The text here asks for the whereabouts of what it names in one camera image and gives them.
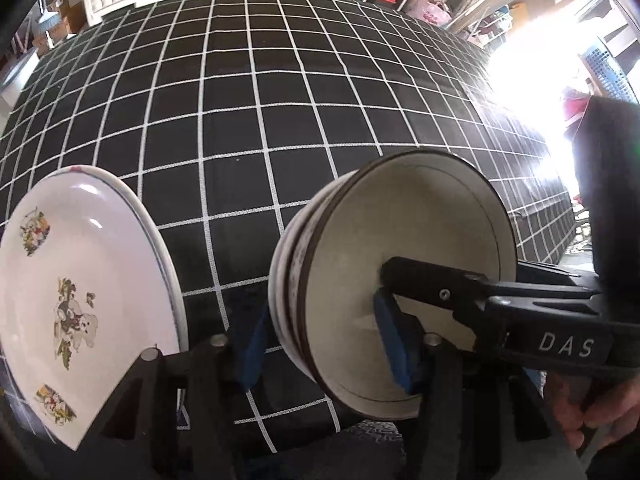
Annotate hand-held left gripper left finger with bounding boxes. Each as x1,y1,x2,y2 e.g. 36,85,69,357
85,305,275,480

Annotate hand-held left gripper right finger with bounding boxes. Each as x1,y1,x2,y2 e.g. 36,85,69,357
374,294,588,480

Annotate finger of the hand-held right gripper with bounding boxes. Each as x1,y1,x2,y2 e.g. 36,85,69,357
381,256,501,312
450,305,508,356

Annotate white bowl with dark rim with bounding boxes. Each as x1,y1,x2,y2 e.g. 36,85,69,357
300,150,518,421

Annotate grey floral patterned bowl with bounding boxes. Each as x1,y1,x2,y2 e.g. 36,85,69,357
268,172,358,361

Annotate plain white bowl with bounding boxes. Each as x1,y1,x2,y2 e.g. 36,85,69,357
285,162,381,386

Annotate white floral print plate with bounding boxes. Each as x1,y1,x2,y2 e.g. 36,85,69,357
0,165,182,452
70,165,190,431

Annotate person's right hand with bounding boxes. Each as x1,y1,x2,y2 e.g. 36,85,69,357
542,372,640,456

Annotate grey textured floor mat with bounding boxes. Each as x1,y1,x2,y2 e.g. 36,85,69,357
345,417,406,456

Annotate black white checked tablecloth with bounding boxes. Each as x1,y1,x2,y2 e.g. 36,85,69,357
0,0,576,453

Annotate red hanging clothes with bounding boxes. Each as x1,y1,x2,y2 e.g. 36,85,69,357
562,87,593,136

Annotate pink bag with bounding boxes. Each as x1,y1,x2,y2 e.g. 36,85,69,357
407,0,453,26

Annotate blue perforated basket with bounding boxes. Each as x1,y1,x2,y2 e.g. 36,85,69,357
580,35,638,106

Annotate cardboard box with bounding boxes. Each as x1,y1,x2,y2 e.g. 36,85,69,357
30,0,83,56

